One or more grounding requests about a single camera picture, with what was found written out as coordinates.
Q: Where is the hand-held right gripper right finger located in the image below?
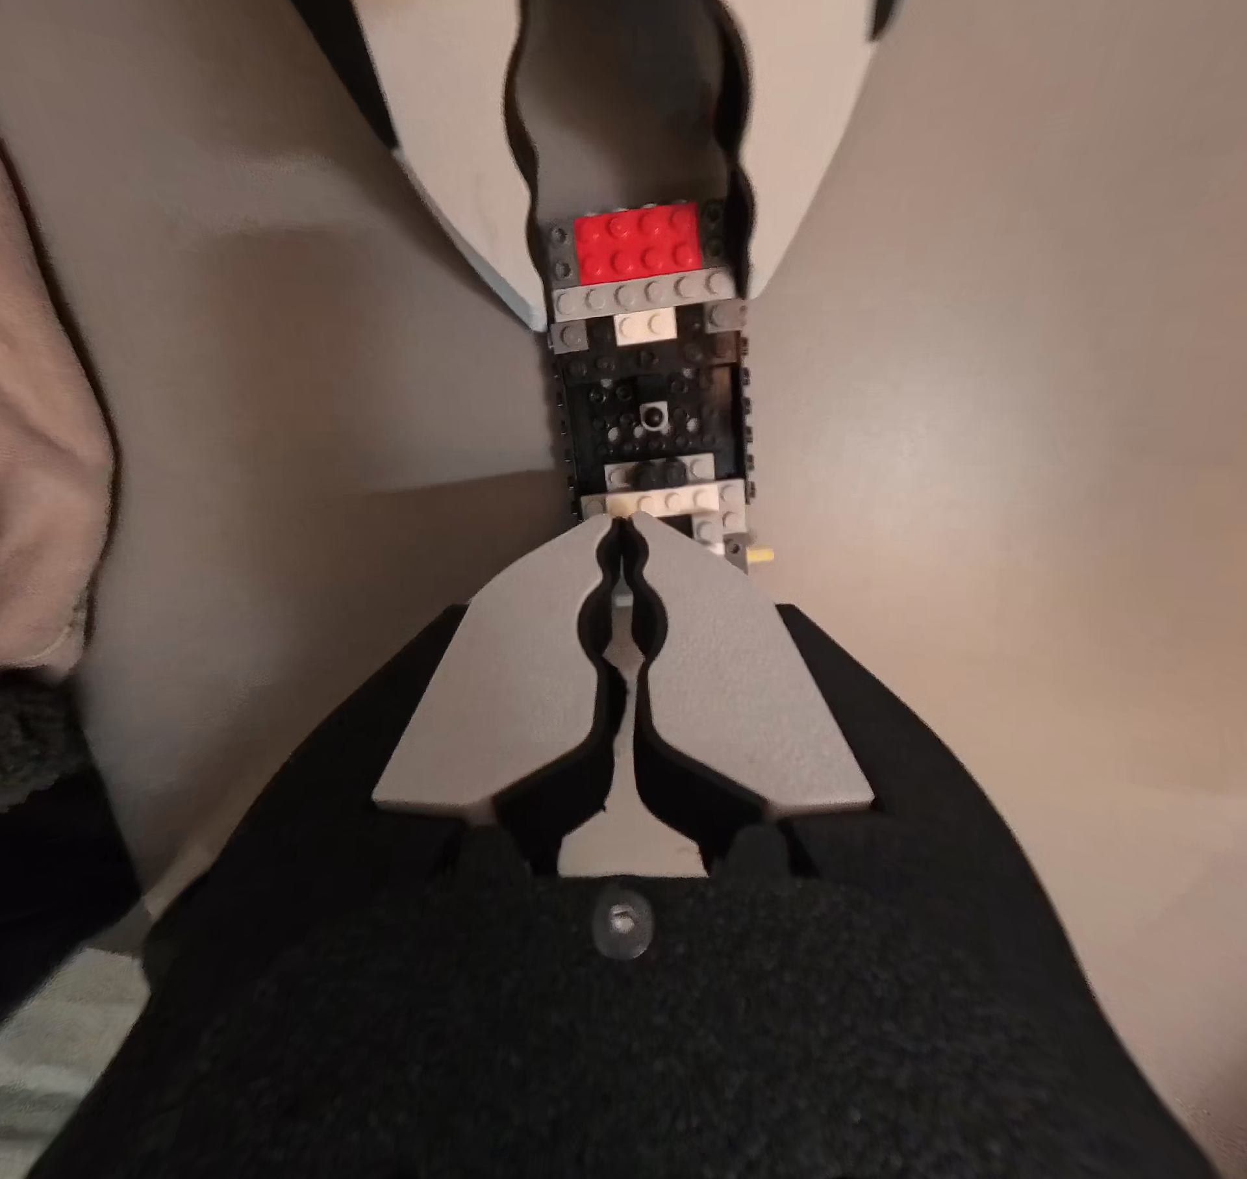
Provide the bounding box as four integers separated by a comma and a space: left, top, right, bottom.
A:
626, 514, 876, 874

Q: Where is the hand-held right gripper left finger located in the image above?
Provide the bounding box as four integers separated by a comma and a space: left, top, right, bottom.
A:
372, 515, 634, 874

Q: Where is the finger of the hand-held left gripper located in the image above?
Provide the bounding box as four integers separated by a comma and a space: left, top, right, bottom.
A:
701, 0, 886, 303
326, 0, 554, 333

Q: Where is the toy brick car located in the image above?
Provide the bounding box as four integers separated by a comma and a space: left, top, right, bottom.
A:
546, 197, 781, 576

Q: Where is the white desk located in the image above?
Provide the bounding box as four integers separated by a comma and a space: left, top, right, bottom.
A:
0, 0, 1247, 1171

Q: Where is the person's beige garment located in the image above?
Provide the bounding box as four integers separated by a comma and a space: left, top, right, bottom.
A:
0, 142, 120, 678

